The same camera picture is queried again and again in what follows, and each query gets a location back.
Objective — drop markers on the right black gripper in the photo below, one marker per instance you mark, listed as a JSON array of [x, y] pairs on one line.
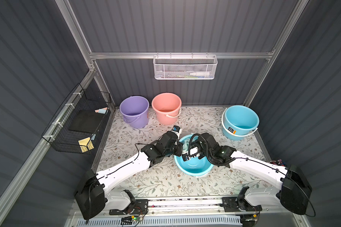
[[199, 146]]

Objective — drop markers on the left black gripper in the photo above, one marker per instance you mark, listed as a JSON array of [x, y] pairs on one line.
[[177, 147]]

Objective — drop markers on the teal plastic bucket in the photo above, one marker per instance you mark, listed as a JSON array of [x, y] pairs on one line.
[[239, 122], [193, 166]]

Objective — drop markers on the pink plastic bucket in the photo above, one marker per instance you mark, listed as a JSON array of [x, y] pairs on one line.
[[167, 107]]

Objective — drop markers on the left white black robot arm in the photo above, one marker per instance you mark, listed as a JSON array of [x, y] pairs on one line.
[[94, 192]]

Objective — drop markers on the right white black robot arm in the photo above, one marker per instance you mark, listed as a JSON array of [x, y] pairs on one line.
[[290, 187]]

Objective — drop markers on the purple plastic bucket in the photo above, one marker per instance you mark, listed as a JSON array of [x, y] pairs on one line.
[[135, 111]]

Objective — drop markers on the floral patterned table mat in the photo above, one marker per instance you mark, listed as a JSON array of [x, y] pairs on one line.
[[166, 179]]

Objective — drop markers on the white bottle in basket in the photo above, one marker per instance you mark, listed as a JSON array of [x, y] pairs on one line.
[[200, 74]]

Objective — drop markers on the pink cup of markers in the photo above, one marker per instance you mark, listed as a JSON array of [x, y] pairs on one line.
[[277, 162]]

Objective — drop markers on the yellow sticky note pad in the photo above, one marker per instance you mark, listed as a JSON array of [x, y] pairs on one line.
[[86, 144]]

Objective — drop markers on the black notebook in basket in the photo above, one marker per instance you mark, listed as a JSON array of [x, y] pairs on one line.
[[87, 121]]

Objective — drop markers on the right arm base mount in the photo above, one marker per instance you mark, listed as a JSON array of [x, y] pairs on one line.
[[232, 204]]

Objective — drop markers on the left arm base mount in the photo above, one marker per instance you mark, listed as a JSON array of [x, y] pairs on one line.
[[137, 207]]

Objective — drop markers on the white wire mesh basket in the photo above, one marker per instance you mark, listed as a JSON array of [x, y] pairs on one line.
[[179, 66]]

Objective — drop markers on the black wire wall basket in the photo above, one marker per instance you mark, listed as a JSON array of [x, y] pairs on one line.
[[57, 133]]

